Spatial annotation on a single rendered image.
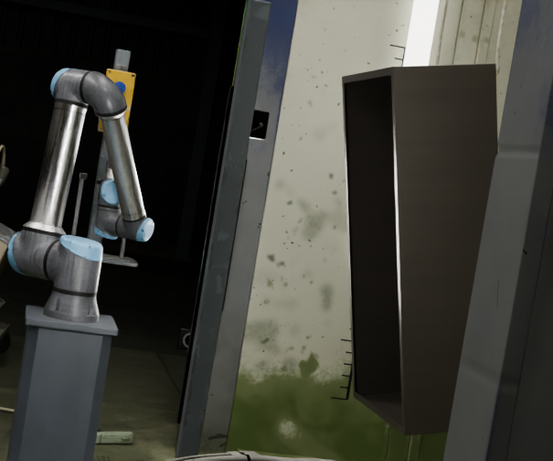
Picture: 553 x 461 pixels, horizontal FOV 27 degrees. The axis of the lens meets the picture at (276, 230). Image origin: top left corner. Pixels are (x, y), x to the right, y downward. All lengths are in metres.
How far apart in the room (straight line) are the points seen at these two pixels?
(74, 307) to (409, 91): 1.32
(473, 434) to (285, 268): 2.83
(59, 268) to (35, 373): 0.36
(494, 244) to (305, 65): 2.82
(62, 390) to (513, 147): 2.27
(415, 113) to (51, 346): 1.42
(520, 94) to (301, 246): 2.83
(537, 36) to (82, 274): 2.27
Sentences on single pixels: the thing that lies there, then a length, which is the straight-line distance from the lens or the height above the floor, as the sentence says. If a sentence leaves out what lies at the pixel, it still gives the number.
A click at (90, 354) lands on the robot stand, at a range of 3.90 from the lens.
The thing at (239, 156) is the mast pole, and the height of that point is 1.27.
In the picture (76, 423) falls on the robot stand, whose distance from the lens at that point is 3.95.
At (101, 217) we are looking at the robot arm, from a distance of 4.35.
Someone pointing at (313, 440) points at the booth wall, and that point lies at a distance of 4.93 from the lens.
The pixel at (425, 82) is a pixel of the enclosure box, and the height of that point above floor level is 1.61.
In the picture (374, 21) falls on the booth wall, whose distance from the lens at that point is 4.84.
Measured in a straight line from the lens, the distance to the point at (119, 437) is 4.96.
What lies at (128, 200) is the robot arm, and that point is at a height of 1.06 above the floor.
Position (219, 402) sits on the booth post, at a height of 0.26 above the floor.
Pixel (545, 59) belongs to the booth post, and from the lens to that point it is 1.96.
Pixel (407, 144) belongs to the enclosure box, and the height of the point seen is 1.40.
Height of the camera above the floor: 1.25
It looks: 3 degrees down
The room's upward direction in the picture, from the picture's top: 9 degrees clockwise
